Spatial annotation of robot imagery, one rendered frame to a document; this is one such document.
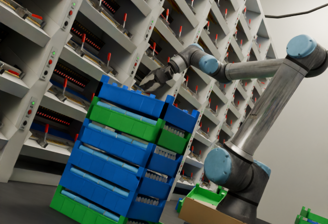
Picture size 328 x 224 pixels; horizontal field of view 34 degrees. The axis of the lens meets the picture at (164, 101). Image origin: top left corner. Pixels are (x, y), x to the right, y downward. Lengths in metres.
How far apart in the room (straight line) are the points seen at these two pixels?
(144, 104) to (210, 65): 0.99
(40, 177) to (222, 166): 0.76
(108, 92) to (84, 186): 0.32
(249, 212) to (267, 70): 0.66
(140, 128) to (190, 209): 0.83
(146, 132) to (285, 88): 0.81
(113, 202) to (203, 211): 0.79
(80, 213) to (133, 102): 0.39
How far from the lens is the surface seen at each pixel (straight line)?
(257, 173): 2.43
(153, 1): 2.65
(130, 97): 1.76
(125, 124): 1.74
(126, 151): 1.71
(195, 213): 2.44
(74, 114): 2.28
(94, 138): 1.80
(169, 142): 1.73
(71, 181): 1.82
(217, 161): 2.30
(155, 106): 1.69
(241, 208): 2.43
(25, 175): 2.20
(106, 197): 1.73
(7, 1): 1.80
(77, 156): 1.83
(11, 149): 1.99
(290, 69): 2.30
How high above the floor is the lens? 0.30
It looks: 5 degrees up
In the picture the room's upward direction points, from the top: 21 degrees clockwise
